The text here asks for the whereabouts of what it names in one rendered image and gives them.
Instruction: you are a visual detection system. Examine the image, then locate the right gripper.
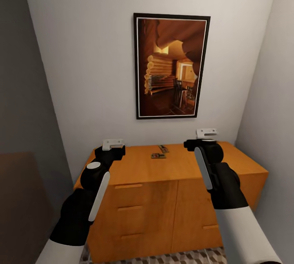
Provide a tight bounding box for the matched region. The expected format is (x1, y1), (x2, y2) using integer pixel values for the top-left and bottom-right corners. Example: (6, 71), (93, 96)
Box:
(183, 139), (200, 152)

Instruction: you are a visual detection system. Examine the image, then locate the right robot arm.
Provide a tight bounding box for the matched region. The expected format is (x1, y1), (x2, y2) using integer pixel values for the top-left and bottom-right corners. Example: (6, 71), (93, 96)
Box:
(183, 128), (282, 264)

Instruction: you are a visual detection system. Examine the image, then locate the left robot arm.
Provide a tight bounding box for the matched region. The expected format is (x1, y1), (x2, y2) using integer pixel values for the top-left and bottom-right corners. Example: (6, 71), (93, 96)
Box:
(35, 139), (126, 264)

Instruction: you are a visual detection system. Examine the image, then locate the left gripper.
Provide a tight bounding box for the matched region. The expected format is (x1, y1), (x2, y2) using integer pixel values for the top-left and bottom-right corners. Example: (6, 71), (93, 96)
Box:
(95, 145), (126, 164)

